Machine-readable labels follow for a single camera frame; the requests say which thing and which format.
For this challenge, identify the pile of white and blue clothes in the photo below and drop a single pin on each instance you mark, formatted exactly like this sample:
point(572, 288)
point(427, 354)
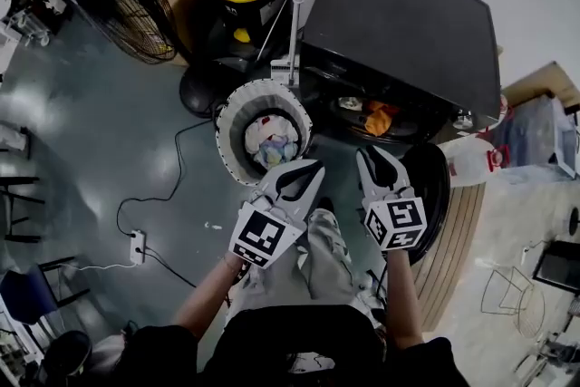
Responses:
point(274, 145)

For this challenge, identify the person's left forearm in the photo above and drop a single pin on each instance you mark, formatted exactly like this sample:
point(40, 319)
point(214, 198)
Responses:
point(204, 303)

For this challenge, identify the black washing machine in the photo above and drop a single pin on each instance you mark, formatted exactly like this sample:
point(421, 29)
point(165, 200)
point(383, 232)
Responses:
point(399, 22)

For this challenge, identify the person's right forearm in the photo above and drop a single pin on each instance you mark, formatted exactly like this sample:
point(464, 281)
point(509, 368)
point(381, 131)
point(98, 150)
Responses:
point(403, 299)

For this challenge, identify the blue chair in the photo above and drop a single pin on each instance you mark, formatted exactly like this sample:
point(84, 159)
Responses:
point(27, 294)

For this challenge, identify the white pole stand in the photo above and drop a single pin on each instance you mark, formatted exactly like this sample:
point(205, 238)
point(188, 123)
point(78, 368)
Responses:
point(296, 13)

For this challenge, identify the person's grey trousers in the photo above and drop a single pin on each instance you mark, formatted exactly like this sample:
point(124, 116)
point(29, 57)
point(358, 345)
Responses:
point(326, 258)

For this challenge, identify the black round stand base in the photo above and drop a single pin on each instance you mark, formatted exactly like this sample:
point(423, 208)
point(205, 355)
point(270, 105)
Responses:
point(196, 93)

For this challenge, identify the clear plastic wrapped bundle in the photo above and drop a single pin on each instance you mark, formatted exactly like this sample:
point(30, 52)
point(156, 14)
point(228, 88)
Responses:
point(539, 136)

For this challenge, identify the black flat screen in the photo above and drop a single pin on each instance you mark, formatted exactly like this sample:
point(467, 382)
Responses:
point(559, 267)

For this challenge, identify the black stool frame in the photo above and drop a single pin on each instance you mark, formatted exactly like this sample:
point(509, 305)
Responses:
point(18, 195)

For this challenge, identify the wooden slatted board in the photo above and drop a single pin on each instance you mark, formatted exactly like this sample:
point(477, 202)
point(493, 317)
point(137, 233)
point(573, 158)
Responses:
point(453, 240)

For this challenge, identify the white power strip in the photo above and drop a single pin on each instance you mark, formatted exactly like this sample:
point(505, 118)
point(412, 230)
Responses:
point(138, 245)

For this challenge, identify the orange clothes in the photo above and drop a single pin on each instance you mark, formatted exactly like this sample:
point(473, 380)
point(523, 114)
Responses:
point(379, 118)

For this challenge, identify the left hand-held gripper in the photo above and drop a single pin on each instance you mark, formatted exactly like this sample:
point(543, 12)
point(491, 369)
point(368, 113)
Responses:
point(258, 233)

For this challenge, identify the black round machine door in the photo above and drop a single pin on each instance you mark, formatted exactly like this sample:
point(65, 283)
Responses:
point(430, 195)

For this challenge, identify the white fabric laundry basket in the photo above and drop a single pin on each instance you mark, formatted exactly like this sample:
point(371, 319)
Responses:
point(233, 140)

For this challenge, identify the light wooden board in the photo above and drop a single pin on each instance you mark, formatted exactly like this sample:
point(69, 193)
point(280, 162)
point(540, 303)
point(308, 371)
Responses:
point(539, 81)

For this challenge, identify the person's black shirt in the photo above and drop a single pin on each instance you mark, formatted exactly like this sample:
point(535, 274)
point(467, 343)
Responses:
point(294, 349)

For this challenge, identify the person's black shoe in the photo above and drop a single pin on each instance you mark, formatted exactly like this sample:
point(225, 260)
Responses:
point(325, 205)

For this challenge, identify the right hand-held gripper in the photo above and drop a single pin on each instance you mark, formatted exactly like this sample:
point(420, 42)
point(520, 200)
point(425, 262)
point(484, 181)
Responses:
point(396, 222)

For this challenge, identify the black floor fan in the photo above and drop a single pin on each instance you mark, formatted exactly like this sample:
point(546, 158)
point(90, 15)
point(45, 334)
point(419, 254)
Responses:
point(136, 13)

